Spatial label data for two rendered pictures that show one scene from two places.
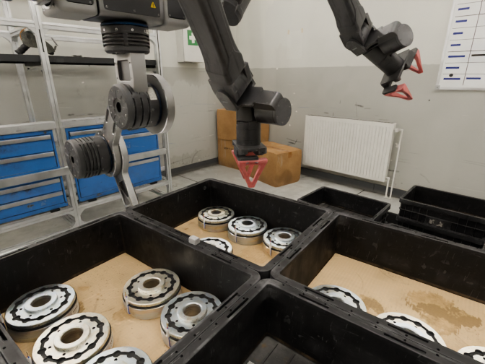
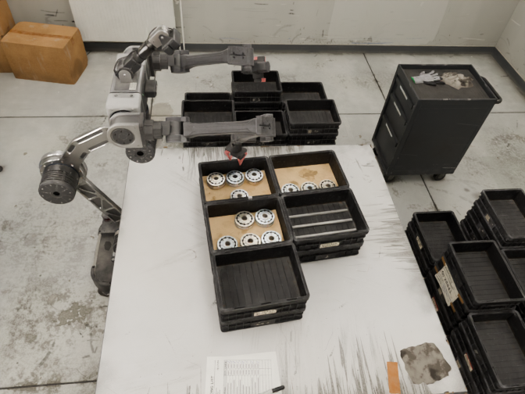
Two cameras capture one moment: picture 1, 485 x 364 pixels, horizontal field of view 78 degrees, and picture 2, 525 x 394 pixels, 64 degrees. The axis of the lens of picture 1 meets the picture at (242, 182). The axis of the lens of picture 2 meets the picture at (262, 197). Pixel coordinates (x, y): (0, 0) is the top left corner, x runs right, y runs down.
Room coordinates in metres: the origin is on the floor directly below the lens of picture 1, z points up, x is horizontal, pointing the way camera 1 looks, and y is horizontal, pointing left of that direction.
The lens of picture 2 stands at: (-0.39, 1.18, 2.59)
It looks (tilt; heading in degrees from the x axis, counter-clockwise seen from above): 49 degrees down; 306
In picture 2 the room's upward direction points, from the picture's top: 6 degrees clockwise
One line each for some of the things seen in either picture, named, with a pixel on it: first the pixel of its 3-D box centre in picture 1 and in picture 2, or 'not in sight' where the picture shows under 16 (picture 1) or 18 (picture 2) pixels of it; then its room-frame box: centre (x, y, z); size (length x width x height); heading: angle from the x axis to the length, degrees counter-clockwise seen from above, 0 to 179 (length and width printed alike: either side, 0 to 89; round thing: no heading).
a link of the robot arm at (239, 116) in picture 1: (250, 109); not in sight; (0.69, -0.02, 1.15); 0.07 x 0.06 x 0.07; 47
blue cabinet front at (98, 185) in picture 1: (120, 157); not in sight; (2.35, 0.99, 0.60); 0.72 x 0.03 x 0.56; 137
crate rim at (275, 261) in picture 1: (228, 214); (237, 179); (0.64, 0.03, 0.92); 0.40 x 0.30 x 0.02; 53
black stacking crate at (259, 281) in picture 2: not in sight; (258, 281); (0.16, 0.39, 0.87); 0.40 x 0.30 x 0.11; 53
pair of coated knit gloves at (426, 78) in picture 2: not in sight; (426, 77); (0.37, -1.75, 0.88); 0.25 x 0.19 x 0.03; 47
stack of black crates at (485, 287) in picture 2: not in sight; (469, 288); (-0.65, -0.68, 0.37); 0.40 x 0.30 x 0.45; 137
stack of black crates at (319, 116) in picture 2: not in sight; (308, 133); (0.92, -1.13, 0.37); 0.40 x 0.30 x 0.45; 47
